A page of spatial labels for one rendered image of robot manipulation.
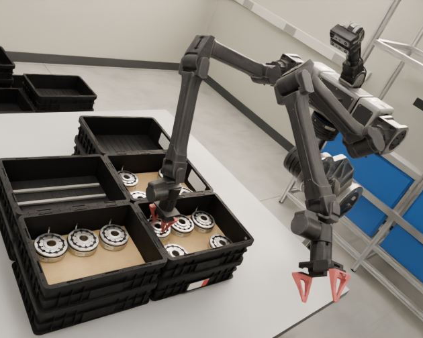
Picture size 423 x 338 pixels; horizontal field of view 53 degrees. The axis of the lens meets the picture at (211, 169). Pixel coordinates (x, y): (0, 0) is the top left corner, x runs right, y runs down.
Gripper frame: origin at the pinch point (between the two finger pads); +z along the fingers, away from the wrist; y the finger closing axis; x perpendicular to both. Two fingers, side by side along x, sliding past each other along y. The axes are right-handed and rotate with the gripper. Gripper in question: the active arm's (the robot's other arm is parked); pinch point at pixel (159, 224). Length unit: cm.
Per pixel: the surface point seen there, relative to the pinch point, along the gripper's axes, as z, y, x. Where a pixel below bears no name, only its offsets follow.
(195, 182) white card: -1.5, -17.7, 30.7
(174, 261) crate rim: -5.2, 21.0, -9.2
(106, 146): 4, -57, 7
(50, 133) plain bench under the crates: 17, -88, -5
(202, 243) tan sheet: 4.2, 11.0, 15.4
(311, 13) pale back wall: -49, -179, 288
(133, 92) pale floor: 87, -256, 160
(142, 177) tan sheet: 4.1, -32.0, 12.6
